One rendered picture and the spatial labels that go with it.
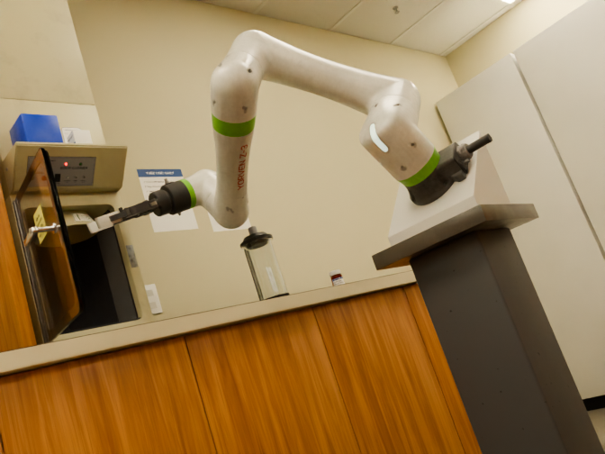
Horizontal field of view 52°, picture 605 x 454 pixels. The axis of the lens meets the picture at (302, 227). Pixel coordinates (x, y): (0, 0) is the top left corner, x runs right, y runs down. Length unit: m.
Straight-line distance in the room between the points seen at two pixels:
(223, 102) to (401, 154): 0.46
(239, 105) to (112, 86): 1.26
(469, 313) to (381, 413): 0.54
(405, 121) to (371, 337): 0.75
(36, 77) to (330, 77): 0.90
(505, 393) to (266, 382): 0.60
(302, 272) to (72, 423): 1.67
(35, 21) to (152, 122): 0.76
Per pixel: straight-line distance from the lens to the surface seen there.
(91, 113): 2.08
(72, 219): 1.90
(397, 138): 1.54
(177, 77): 2.98
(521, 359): 1.51
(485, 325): 1.53
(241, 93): 1.55
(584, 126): 4.00
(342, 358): 1.89
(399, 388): 2.03
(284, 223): 2.92
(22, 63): 2.09
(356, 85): 1.68
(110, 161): 1.91
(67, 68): 2.14
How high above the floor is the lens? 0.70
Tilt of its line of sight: 13 degrees up
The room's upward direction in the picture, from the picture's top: 19 degrees counter-clockwise
